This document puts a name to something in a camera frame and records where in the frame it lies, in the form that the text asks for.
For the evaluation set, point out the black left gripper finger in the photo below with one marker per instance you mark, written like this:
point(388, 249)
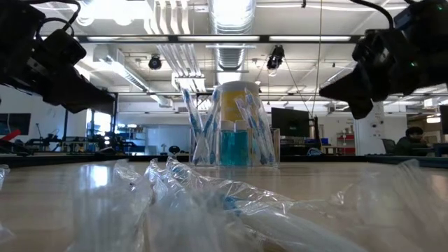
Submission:
point(84, 99)

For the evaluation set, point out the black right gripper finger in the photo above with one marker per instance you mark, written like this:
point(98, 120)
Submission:
point(350, 87)
point(360, 108)

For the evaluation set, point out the clear acrylic organizer holder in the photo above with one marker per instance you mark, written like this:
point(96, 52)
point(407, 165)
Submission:
point(276, 147)

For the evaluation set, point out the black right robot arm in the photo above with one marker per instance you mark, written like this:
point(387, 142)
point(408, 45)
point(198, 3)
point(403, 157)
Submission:
point(427, 28)

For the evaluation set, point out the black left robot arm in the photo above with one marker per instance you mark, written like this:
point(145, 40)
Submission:
point(14, 35)

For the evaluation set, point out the white building column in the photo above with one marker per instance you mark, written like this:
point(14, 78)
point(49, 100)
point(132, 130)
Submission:
point(367, 136)

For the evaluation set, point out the black metal rack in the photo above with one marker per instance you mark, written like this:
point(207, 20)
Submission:
point(66, 129)

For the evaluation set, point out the red shelf unit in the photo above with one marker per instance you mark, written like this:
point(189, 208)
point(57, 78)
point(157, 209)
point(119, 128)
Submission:
point(346, 150)

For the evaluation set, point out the background workbench with equipment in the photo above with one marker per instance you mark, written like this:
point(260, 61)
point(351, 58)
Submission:
point(87, 145)

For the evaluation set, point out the black computer monitor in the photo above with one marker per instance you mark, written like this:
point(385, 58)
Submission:
point(17, 124)
point(290, 122)
point(443, 119)

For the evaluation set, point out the red object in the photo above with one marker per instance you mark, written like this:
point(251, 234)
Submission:
point(7, 134)

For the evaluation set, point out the person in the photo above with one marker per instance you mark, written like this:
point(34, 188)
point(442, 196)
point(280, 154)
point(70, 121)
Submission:
point(413, 145)

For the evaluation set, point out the yellow disinfecting wipes canister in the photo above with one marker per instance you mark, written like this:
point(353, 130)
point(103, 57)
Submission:
point(234, 105)

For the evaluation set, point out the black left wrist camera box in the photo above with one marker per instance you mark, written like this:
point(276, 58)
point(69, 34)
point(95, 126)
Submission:
point(59, 49)

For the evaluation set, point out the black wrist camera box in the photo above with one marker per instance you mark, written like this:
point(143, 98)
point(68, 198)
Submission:
point(374, 49)
point(59, 49)

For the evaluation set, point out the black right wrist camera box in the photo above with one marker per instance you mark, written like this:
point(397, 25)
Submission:
point(374, 49)

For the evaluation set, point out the black aluminium table frame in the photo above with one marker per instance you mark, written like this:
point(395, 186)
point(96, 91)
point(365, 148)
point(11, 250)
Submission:
point(70, 160)

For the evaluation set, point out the black ceiling-hung camera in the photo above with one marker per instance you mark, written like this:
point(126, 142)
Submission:
point(155, 63)
point(276, 57)

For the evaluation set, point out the silver ventilation duct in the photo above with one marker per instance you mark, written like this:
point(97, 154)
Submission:
point(231, 56)

